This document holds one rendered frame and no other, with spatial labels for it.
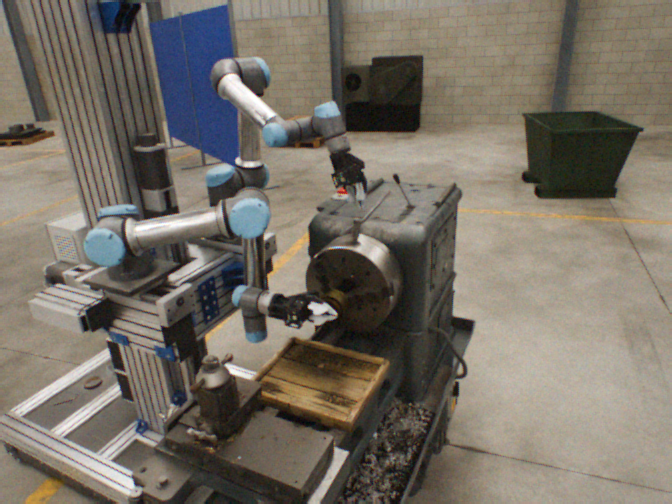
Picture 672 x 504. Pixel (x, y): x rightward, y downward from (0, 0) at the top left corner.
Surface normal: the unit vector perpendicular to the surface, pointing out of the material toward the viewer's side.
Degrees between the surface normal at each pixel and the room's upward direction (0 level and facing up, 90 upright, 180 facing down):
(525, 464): 0
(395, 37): 90
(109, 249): 91
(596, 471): 0
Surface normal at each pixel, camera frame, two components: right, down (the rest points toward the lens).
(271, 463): -0.04, -0.91
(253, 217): 0.26, 0.37
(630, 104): -0.33, 0.40
